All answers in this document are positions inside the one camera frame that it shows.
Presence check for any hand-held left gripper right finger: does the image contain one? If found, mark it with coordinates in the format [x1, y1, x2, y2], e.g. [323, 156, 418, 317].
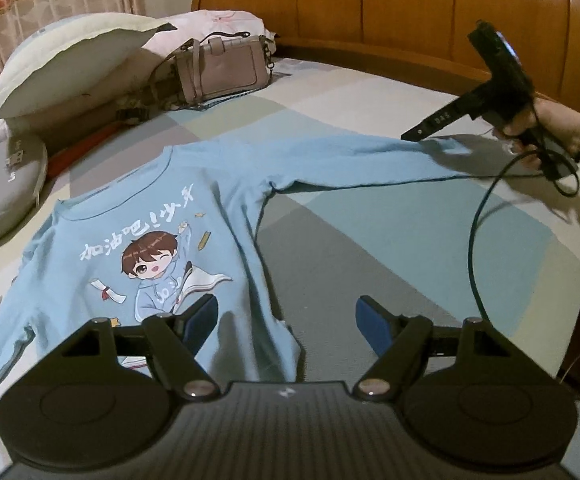
[352, 296, 515, 402]

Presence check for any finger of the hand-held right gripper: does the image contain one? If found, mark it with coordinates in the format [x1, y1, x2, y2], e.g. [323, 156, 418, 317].
[400, 96, 476, 142]

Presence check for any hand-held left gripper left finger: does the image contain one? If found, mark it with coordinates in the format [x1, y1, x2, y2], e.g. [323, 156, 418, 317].
[60, 294, 221, 402]

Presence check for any light blue printed sweatshirt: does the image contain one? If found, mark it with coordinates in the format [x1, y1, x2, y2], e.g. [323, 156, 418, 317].
[0, 132, 490, 411]

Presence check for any person's right hand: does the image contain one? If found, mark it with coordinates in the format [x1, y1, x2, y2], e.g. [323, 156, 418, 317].
[492, 97, 580, 171]

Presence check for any wooden headboard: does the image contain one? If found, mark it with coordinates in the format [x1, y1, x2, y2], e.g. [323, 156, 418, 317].
[190, 0, 580, 111]

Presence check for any red flat object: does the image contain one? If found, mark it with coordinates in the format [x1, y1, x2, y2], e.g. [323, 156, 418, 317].
[45, 122, 131, 178]

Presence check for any beige handbag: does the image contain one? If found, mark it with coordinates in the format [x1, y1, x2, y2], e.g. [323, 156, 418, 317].
[167, 34, 277, 107]

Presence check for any cream pillow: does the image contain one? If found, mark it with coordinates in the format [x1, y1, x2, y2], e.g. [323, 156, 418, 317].
[0, 11, 178, 122]

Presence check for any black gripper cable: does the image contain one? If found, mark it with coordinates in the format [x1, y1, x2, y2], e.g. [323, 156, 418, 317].
[470, 150, 580, 321]

